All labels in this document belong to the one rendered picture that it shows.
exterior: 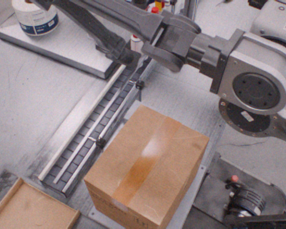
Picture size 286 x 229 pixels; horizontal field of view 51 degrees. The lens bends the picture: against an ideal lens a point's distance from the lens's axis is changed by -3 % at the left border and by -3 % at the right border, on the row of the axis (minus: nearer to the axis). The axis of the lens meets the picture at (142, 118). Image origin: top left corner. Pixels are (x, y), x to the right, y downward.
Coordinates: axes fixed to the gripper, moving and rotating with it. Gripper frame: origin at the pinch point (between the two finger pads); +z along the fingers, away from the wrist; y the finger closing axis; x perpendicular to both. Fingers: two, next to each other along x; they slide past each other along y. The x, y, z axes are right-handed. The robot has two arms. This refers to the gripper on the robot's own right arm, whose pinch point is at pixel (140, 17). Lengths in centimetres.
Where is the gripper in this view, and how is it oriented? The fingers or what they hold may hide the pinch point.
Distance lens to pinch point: 144.1
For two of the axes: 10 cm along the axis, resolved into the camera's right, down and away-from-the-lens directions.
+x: 8.9, 3.8, -2.7
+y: -4.6, 7.3, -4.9
